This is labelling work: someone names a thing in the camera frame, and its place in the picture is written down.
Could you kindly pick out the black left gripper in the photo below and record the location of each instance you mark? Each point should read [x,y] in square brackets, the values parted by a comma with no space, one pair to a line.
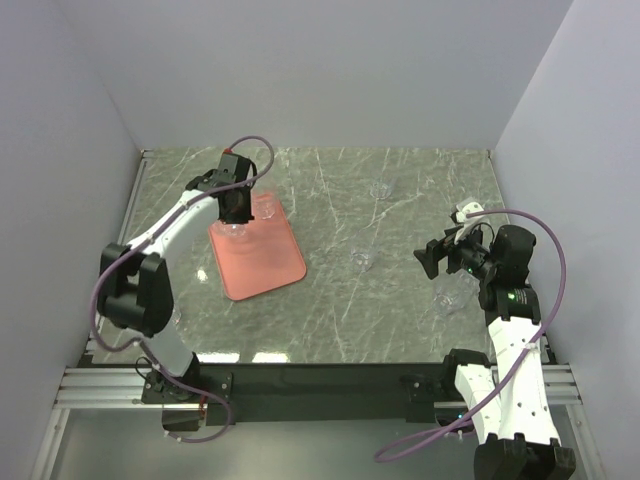
[246,214]

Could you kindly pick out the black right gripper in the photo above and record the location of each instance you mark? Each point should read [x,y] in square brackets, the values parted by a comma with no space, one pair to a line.
[437,250]

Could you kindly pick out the clear glass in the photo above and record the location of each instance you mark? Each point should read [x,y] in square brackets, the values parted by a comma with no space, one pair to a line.
[382,188]
[234,232]
[176,313]
[264,199]

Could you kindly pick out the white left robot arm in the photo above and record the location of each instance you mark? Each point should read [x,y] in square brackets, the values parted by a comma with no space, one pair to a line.
[135,293]

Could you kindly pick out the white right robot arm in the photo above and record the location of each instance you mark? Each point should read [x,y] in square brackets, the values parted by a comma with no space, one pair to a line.
[517,438]

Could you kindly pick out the clear glass under right arm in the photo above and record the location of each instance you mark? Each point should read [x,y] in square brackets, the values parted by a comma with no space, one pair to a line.
[453,292]

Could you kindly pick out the pink plastic tray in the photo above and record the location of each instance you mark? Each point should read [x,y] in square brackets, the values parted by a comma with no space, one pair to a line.
[268,259]

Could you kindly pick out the clear glass table centre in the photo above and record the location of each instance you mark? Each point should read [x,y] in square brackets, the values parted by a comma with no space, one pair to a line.
[362,258]

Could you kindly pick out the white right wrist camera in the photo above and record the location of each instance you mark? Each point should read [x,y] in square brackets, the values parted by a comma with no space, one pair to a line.
[463,208]

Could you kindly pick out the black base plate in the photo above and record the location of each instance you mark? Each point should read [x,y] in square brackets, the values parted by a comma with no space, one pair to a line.
[271,392]

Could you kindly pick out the aluminium mounting rail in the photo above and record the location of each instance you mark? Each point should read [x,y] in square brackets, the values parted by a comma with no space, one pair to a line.
[122,388]

